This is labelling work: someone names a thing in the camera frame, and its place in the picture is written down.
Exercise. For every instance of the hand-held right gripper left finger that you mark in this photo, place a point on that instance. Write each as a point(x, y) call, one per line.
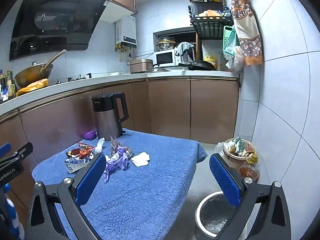
point(91, 177)

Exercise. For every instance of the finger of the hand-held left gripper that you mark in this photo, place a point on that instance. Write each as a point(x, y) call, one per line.
point(22, 151)
point(5, 149)

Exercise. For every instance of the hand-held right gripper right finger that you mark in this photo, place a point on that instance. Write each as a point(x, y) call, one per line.
point(225, 180)

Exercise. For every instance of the purple foil wrapper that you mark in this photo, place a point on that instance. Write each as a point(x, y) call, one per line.
point(117, 162)

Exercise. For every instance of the white plastic wrapper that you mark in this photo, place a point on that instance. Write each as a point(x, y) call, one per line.
point(100, 145)

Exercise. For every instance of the white rimmed waste bin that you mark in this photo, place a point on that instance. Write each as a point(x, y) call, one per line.
point(215, 220)

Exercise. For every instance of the purple plastic lid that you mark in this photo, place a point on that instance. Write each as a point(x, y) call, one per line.
point(90, 135)

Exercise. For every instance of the white tissue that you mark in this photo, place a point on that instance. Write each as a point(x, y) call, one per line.
point(140, 158)

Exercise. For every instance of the beige waste bucket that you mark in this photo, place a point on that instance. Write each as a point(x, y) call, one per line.
point(232, 158)

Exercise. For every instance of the cooking oil bottle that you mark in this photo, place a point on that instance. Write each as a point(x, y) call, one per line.
point(248, 172)

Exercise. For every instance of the blue white striped cloth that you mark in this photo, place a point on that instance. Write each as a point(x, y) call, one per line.
point(12, 210)

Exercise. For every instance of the pile of household waste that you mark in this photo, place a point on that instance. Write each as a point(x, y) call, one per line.
point(237, 146)

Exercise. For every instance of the blue towel covered table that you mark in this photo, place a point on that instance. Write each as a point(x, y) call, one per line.
point(150, 180)

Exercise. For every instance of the black steel electric kettle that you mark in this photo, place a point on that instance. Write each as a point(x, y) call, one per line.
point(105, 120)

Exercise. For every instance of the glass sauce bottle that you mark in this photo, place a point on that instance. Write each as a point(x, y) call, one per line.
point(10, 86)

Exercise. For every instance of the yellow snack bag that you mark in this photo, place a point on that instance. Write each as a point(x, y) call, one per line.
point(32, 87)

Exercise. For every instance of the dark sauce bottle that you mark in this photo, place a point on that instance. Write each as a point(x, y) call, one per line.
point(2, 85)

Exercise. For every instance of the brown kitchen base cabinets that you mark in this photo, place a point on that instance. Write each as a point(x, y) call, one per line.
point(212, 110)

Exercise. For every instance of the black frying pan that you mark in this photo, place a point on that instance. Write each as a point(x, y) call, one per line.
point(200, 65)

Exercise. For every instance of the brown rice cooker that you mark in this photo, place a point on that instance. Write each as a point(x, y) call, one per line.
point(140, 66)

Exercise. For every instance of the yellow jar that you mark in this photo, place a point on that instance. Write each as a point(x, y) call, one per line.
point(210, 58)

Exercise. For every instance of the white plastic bags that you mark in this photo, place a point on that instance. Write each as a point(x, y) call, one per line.
point(237, 57)

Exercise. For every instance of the glass pot lid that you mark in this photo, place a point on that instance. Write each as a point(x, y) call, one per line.
point(157, 69)

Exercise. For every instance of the clear jug appliance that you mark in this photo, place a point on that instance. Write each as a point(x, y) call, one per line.
point(187, 58)

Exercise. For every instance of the black glass range hood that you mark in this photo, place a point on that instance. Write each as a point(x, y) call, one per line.
point(50, 25)

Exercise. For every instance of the white microwave oven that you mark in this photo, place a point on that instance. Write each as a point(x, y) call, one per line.
point(165, 58)

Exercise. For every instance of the green plastic bag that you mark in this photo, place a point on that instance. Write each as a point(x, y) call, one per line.
point(228, 42)

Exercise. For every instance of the grey cloth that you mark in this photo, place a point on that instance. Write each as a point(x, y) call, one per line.
point(185, 46)

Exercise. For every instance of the white water heater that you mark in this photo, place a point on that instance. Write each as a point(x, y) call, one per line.
point(128, 30)

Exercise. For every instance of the black metal rack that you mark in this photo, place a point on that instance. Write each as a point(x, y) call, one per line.
point(207, 27)

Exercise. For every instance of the floral apron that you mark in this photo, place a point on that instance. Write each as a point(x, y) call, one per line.
point(246, 25)

